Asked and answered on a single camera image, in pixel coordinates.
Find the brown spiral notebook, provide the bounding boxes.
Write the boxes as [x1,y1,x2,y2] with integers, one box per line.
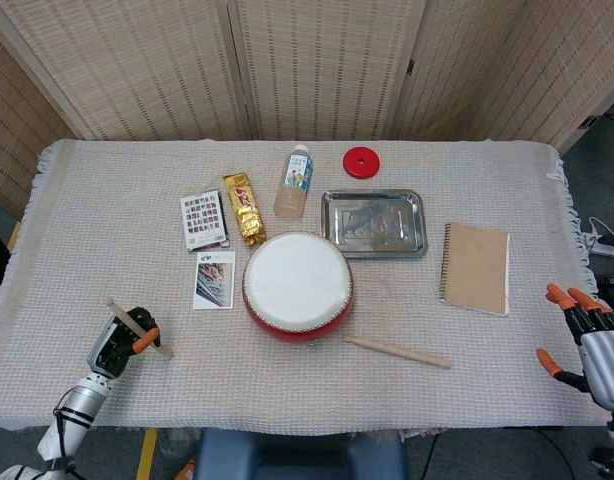
[438,221,512,317]

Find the beige woven tablecloth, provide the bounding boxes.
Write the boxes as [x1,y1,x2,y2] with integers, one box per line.
[0,138,614,432]

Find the wooden drumstick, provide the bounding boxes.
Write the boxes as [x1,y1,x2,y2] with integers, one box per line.
[105,298,174,360]
[342,335,452,370]

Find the gold snack packet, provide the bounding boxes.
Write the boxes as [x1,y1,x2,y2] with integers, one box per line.
[222,171,267,247]

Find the white power strip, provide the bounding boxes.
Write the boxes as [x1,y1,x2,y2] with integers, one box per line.
[584,216,614,259]

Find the red drum white skin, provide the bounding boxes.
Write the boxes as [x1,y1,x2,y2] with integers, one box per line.
[241,231,357,347]

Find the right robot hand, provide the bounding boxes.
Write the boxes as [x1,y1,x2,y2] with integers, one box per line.
[535,283,614,412]

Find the blue padded seat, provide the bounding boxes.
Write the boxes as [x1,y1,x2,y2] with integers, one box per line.
[193,428,409,480]

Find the woven folding screen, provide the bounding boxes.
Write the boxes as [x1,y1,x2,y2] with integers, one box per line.
[0,0,614,214]

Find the card box colourful squares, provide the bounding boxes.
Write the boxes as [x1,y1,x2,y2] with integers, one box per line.
[179,188,232,252]

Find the red round disc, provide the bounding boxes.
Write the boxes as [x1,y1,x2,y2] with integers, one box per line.
[342,146,382,179]

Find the white picture card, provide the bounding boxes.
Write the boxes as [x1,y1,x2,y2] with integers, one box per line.
[192,250,237,311]

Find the rectangular metal tray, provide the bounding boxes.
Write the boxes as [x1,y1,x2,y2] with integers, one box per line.
[320,188,429,260]

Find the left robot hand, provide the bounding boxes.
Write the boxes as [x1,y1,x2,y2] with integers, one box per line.
[86,306,163,378]

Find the clear drink bottle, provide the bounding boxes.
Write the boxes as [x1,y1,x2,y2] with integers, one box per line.
[272,144,314,219]

